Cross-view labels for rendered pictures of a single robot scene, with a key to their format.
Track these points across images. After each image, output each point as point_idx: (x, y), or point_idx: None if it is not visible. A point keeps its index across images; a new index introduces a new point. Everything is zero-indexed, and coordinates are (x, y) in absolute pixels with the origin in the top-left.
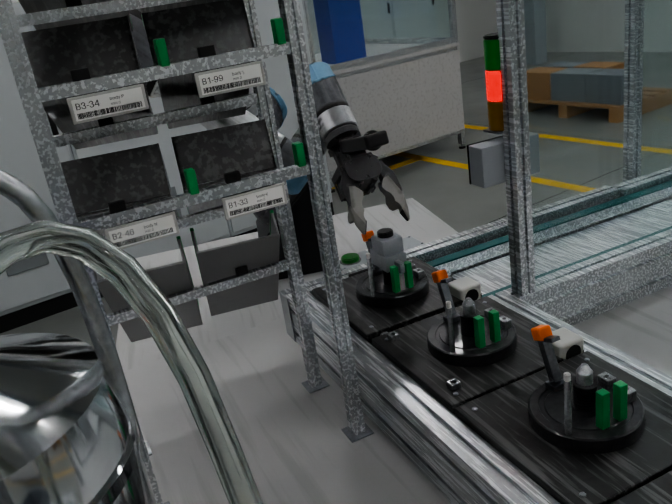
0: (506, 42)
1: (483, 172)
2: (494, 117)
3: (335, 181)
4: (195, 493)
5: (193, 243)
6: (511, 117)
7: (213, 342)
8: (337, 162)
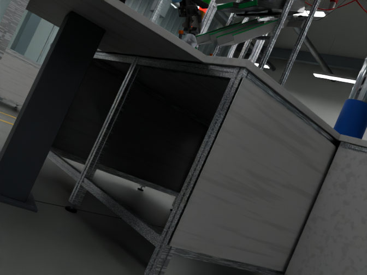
0: (213, 1)
1: (201, 29)
2: (202, 16)
3: (188, 8)
4: None
5: (250, 21)
6: (206, 19)
7: None
8: (187, 1)
